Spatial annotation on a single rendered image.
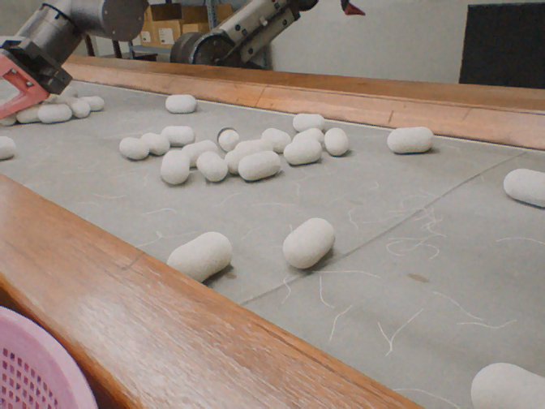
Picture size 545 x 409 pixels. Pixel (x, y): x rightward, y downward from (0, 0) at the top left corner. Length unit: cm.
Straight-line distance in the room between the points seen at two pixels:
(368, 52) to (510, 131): 247
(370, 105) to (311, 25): 265
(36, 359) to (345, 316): 12
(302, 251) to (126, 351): 10
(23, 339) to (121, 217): 16
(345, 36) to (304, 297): 279
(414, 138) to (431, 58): 228
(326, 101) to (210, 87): 20
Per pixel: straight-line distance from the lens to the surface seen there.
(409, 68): 275
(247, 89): 62
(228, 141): 42
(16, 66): 64
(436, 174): 37
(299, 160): 38
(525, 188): 32
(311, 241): 23
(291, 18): 124
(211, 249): 23
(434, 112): 47
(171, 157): 37
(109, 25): 60
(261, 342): 16
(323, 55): 310
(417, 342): 20
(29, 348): 18
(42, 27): 65
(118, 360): 17
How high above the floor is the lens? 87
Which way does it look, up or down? 23 degrees down
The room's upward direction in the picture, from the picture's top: 4 degrees counter-clockwise
